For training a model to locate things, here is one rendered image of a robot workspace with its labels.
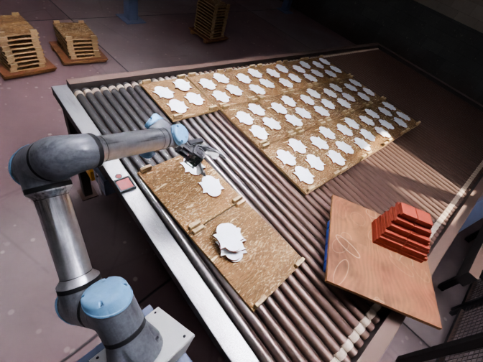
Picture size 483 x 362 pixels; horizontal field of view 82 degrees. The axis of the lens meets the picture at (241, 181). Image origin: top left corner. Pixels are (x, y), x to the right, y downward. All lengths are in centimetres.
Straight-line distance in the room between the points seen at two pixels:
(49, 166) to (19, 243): 164
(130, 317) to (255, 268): 57
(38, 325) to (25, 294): 22
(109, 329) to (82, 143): 47
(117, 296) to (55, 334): 132
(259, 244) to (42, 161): 88
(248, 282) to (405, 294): 67
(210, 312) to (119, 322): 40
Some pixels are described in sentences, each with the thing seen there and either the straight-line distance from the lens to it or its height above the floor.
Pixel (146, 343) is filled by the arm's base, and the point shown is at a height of 112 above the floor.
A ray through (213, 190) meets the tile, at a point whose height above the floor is 95.
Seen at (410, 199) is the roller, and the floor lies 91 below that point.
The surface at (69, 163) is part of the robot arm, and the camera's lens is 81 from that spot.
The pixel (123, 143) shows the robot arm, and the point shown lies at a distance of 88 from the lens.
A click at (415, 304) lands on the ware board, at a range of 145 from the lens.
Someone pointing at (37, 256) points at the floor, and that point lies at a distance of 235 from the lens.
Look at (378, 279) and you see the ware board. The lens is 138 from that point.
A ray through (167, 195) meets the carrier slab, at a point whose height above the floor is 94.
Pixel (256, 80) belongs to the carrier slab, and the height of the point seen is 94.
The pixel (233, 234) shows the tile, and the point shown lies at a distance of 121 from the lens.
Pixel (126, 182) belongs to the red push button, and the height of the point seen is 93.
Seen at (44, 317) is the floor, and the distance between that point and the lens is 217.
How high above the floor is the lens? 200
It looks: 46 degrees down
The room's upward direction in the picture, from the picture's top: 22 degrees clockwise
